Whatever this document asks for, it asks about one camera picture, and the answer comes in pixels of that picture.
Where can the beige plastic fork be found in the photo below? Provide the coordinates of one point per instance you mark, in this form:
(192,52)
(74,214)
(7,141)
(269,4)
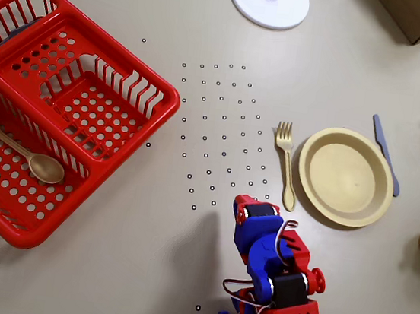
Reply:
(284,139)

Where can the beige plastic plate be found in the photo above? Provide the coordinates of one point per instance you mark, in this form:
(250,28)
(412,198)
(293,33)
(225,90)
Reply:
(345,177)

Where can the dark grey flat object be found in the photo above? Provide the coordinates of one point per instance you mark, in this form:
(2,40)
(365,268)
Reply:
(23,27)

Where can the grey-blue plastic knife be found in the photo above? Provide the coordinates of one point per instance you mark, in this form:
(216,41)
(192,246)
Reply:
(380,136)

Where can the white round lid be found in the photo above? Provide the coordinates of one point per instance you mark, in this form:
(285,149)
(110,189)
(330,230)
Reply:
(252,1)

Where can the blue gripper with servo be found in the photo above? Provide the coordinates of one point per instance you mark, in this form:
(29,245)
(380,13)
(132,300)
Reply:
(258,211)

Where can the gold plastic spoon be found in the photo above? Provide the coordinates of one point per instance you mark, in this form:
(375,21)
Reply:
(45,169)

